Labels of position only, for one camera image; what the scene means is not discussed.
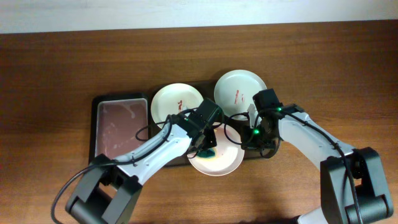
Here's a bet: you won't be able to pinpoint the green yellow sponge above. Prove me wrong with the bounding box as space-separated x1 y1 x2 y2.
197 148 216 159

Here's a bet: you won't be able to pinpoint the white plate bottom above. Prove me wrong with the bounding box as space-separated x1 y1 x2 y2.
187 124 244 177

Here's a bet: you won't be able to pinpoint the white plate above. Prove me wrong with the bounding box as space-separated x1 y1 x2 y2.
187 124 244 177
150 83 203 123
214 70 267 117

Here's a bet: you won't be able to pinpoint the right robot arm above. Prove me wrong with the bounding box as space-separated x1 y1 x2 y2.
241 89 394 224

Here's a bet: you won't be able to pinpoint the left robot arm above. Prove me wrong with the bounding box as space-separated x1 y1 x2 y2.
65 98 223 223

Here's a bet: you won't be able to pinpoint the large brown serving tray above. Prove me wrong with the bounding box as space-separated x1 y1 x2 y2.
147 80 276 168

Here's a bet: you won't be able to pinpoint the small black tray with water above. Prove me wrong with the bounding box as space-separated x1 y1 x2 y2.
88 93 149 162

